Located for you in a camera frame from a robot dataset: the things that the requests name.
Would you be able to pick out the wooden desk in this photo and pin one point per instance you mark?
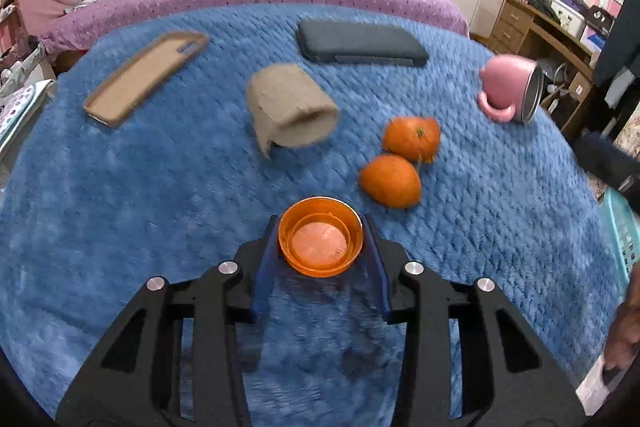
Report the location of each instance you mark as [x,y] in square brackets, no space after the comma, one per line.
[515,24]

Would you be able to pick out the white paper sheet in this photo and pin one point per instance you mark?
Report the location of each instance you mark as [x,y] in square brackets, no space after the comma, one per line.
[595,387]

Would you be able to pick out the person's right forearm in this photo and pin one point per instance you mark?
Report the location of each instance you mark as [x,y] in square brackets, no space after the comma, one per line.
[622,332]

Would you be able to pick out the beige phone case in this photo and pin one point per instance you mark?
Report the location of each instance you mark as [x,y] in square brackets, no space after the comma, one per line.
[140,79]

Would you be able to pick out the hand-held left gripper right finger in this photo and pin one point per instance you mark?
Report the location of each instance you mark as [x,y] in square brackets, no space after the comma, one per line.
[378,267]

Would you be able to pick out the dark blue flat case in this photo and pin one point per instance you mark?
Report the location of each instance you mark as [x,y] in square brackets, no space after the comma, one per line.
[360,42]

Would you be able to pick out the orange plastic cup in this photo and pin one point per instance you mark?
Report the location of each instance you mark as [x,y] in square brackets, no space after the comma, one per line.
[320,247]

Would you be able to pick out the black chair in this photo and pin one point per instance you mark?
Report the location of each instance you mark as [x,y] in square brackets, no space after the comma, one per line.
[622,42]

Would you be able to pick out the polka dot cloth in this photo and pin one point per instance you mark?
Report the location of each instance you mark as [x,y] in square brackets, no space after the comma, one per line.
[20,109]

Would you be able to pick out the orange tangerine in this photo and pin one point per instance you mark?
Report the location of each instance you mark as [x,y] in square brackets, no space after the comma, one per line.
[412,138]
[390,182]

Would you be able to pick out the white storage box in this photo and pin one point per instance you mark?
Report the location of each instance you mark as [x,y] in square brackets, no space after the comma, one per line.
[570,14]

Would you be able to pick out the blue fleece blanket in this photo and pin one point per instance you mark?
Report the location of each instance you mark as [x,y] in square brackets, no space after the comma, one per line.
[150,207]

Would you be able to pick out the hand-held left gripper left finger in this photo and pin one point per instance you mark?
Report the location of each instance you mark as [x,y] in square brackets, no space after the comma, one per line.
[265,267]

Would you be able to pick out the pink mug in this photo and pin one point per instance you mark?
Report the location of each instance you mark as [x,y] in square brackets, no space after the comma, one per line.
[505,84]

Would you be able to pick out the teal plastic basket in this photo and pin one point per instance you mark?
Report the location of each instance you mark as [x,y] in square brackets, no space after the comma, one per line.
[620,232]

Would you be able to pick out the torn cardboard tube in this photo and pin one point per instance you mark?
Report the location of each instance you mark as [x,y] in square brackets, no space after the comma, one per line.
[285,99]

